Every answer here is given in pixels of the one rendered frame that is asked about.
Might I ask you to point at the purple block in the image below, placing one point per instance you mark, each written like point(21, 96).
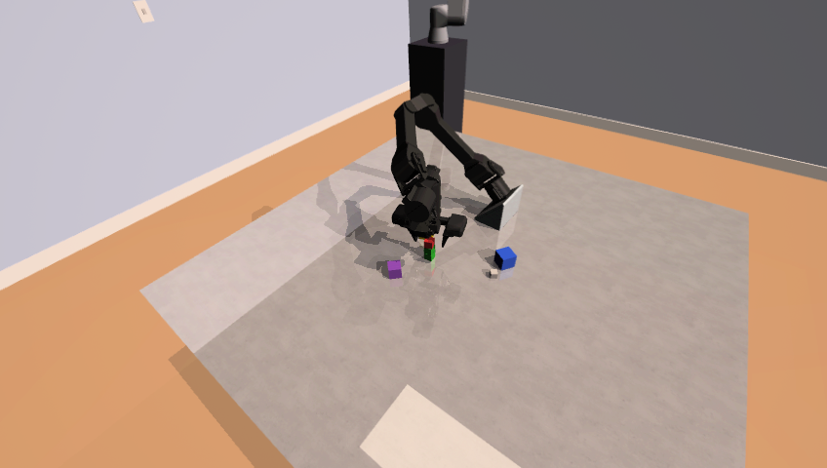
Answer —
point(394, 269)

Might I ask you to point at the blue block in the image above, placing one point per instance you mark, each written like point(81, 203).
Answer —
point(505, 258)

